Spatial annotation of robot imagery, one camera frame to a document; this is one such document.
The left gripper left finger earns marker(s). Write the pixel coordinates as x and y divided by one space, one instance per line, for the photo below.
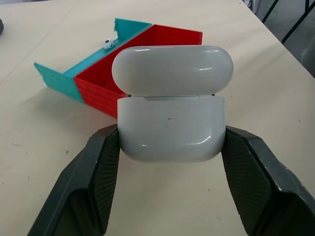
81 186

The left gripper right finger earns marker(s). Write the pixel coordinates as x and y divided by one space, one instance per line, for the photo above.
265 191

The white earbud charging case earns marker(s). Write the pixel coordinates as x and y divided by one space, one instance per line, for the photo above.
172 123

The red plastic tray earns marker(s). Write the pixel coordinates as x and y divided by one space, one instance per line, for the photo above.
98 98

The teal plastic tray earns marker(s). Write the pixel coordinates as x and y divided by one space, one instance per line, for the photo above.
61 83

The white earbud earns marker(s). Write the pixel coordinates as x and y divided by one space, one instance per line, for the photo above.
108 43

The black metal stand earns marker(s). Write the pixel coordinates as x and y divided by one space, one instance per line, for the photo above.
299 22

